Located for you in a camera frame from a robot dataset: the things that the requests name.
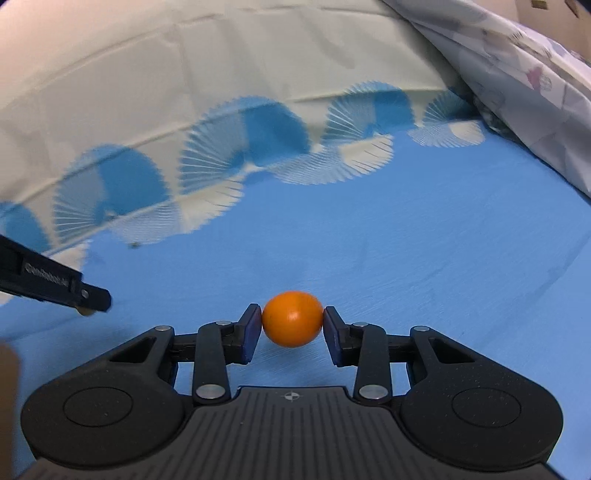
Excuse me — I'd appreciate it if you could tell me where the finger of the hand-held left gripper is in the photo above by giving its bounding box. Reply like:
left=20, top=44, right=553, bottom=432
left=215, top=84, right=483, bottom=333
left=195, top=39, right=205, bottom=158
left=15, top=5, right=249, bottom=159
left=69, top=279, right=113, bottom=315

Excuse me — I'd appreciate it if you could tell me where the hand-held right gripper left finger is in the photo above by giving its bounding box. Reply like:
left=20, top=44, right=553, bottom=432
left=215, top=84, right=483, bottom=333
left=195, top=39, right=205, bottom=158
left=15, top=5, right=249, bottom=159
left=107, top=303, right=263, bottom=407

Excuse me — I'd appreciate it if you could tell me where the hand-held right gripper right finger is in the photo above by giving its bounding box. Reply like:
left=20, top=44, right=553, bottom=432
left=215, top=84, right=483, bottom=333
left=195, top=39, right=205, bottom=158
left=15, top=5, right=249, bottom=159
left=322, top=306, right=481, bottom=401

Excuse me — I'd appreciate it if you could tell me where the orange cherry tomato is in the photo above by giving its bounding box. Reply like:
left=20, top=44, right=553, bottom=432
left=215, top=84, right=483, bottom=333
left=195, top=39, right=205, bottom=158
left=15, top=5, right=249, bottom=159
left=261, top=291, right=324, bottom=348

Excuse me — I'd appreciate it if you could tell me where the blue fan-patterned sheet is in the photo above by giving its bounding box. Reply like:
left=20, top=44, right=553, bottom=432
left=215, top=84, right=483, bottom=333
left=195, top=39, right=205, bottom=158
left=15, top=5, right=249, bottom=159
left=0, top=0, right=591, bottom=444

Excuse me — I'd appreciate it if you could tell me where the light floral quilt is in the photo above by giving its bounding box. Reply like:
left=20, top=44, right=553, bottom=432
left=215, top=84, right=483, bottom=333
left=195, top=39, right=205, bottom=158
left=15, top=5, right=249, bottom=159
left=383, top=0, right=591, bottom=204

